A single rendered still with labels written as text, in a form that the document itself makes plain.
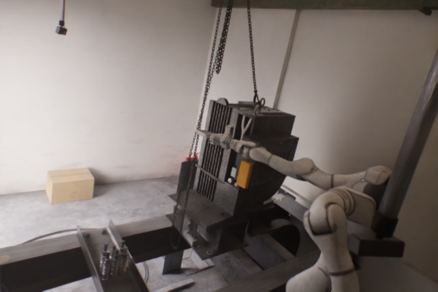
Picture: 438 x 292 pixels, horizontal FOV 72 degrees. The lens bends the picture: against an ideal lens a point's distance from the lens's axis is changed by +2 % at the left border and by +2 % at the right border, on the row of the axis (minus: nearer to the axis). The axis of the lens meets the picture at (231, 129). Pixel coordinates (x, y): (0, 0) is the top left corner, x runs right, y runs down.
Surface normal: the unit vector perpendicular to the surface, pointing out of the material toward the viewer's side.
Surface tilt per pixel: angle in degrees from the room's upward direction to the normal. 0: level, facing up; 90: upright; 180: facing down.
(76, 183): 90
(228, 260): 90
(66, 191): 90
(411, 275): 90
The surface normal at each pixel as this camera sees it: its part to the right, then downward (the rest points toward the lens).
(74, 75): 0.59, 0.31
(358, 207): -0.50, 0.11
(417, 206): -0.78, 0.00
